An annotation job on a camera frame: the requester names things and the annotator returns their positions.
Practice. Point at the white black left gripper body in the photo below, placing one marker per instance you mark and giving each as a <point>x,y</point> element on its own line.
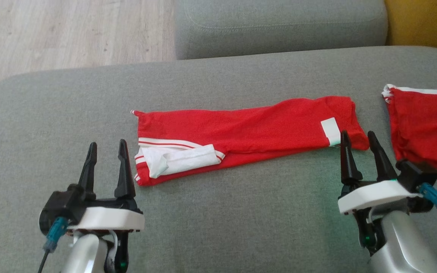
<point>112,220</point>

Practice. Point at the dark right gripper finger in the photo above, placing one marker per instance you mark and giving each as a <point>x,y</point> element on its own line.
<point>383,163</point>
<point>349,163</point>

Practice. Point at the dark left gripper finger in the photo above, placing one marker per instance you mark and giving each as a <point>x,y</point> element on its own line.
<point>124,174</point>
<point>89,174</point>

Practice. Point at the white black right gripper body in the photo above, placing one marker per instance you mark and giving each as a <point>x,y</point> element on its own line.
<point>374,195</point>

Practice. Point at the red white basketball shorts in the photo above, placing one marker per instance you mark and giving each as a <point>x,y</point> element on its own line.
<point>427,125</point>

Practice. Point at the red white basketball jersey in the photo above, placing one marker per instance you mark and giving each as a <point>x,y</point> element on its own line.
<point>249,129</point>

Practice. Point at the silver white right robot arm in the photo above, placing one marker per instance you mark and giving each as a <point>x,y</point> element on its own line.
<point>404,242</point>

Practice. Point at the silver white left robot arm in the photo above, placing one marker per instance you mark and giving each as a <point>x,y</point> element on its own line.
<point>84,254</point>

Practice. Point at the grey sofa seat cushion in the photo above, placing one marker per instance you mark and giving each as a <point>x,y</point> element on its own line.
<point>222,220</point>

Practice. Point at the yellow cushion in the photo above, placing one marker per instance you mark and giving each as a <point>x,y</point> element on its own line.
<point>427,22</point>

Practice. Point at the grey sofa back cushion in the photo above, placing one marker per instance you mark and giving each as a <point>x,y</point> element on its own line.
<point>279,26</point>

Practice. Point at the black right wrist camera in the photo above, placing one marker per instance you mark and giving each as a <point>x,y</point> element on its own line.
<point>417,176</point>

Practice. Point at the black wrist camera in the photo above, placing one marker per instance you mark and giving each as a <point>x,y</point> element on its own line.
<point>417,176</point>
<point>63,203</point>

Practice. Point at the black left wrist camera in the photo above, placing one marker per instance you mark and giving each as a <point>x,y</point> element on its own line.
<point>63,203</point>

